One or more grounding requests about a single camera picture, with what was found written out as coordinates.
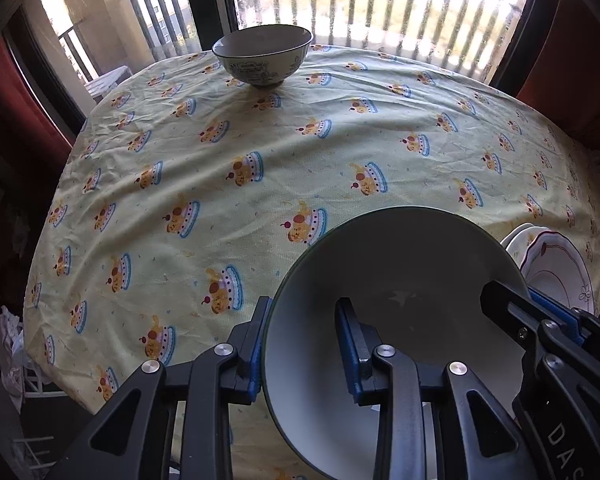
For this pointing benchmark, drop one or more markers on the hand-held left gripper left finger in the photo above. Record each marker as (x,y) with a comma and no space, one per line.
(252,355)

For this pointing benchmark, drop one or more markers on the white plate yellow flower print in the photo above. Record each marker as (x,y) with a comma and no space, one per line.
(514,245)

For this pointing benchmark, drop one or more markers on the white plastic stool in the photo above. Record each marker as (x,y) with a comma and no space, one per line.
(107,85)

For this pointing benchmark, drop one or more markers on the cream bowl green cartoon print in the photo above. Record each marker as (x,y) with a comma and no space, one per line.
(405,270)
(262,57)

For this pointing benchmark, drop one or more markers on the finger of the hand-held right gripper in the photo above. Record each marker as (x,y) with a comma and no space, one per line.
(555,307)
(510,310)

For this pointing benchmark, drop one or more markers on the red curtain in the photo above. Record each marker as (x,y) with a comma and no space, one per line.
(580,70)
(15,105)

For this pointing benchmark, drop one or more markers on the yellow cake print tablecloth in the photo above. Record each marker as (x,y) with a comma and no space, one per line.
(280,150)

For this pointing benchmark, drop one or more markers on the dark balcony railing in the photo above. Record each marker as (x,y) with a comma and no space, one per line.
(155,10)

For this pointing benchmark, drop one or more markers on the white balcony railing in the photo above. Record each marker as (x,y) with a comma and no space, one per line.
(380,5)

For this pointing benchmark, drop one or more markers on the white plate red trim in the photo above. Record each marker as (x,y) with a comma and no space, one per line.
(560,265)

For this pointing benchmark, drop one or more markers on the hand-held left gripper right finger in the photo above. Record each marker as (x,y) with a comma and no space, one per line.
(347,355)

